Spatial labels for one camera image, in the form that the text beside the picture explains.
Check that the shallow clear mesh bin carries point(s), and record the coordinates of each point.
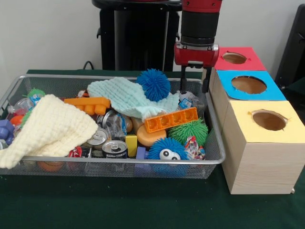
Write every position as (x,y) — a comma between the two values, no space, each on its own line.
(62,86)

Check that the blue spiky ball with eyes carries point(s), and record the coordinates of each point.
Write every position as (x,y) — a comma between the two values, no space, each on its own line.
(167,148)

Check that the wooden box with three holes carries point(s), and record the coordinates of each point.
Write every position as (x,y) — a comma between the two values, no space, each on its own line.
(257,167)

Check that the long orange toy brick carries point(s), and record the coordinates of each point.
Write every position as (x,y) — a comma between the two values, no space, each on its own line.
(171,119)

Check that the dark green table cloth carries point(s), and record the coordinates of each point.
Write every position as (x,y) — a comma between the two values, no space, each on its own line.
(143,205)

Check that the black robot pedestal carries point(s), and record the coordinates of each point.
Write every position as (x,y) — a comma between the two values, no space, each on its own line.
(138,38)

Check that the pale blue waffle cloth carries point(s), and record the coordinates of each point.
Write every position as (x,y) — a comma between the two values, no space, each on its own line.
(124,95)

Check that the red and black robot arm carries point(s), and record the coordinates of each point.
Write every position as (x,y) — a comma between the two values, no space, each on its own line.
(200,24)

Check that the plain blue spiky ball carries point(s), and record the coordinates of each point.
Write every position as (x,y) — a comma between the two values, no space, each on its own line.
(153,84)

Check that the orange toy brick with studs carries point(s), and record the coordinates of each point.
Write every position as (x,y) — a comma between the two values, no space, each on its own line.
(86,102)

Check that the silver drink can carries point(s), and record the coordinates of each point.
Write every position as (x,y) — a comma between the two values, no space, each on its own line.
(98,137)

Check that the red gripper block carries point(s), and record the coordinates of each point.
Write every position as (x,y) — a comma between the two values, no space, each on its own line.
(196,54)

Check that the large green spiky ball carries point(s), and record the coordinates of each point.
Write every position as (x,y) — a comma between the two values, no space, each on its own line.
(190,131)

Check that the black upright panel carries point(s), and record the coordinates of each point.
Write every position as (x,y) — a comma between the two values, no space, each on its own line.
(295,47)

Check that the cream yellow knitted cloth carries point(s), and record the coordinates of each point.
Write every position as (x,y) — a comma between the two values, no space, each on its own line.
(47,129)

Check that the crushed clear plastic bottle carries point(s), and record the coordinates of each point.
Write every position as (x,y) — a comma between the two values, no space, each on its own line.
(193,102)

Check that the black drink can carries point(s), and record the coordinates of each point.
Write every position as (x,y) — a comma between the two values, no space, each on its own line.
(114,148)

